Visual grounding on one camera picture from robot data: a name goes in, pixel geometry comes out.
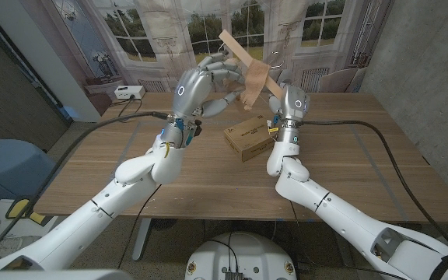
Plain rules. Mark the grey table leg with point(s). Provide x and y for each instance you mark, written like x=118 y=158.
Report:
x=141 y=241
x=347 y=261

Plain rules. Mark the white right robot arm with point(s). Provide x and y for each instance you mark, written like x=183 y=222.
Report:
x=344 y=221

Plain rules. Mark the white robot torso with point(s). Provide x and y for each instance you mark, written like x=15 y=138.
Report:
x=243 y=253

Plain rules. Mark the tan elastic arm wrap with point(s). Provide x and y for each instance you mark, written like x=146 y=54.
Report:
x=257 y=79

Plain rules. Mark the brown cardboard box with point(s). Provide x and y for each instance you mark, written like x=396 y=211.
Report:
x=251 y=140

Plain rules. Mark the printed window backdrop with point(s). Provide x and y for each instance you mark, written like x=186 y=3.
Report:
x=317 y=39

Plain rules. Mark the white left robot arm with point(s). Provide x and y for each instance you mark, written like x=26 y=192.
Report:
x=111 y=202

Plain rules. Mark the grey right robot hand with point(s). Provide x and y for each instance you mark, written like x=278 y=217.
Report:
x=294 y=103

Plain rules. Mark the white power strip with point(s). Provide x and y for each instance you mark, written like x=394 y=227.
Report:
x=128 y=92

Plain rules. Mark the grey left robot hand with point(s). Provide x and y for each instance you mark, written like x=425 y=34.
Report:
x=193 y=89

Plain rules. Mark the yellow and black object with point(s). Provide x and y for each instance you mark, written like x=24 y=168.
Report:
x=19 y=208

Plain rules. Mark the wooden clip hanger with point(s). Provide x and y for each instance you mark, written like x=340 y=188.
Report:
x=235 y=46

